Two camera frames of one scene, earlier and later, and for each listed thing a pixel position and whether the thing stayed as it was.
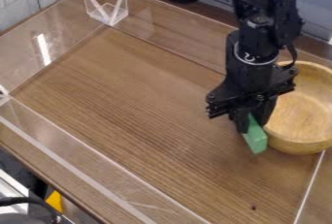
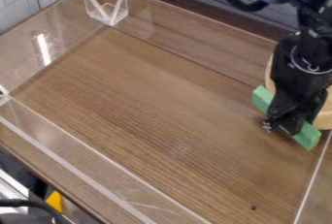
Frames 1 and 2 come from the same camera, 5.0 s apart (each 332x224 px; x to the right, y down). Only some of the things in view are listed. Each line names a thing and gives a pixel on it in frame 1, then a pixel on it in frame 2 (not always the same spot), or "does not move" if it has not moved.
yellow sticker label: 55,200 does not move
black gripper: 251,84 to 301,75
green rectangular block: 257,136 to 309,136
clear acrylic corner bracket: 106,13 does not move
